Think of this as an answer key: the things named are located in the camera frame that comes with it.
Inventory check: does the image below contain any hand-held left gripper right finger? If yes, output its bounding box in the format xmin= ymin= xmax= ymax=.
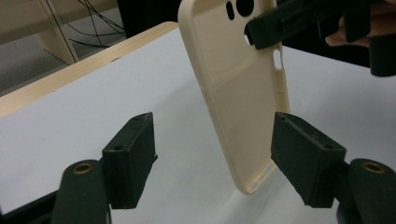
xmin=270 ymin=111 xmax=347 ymax=209

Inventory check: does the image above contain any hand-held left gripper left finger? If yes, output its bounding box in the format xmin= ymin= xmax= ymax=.
xmin=101 ymin=111 xmax=159 ymax=210

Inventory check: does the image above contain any beige phone case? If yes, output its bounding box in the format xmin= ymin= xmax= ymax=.
xmin=177 ymin=0 xmax=291 ymax=196

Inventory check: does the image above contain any light wooden shelf unit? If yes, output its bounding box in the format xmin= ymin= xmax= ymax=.
xmin=0 ymin=0 xmax=120 ymax=64

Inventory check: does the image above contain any bundle of black cables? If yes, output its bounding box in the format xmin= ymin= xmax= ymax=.
xmin=45 ymin=0 xmax=127 ymax=63

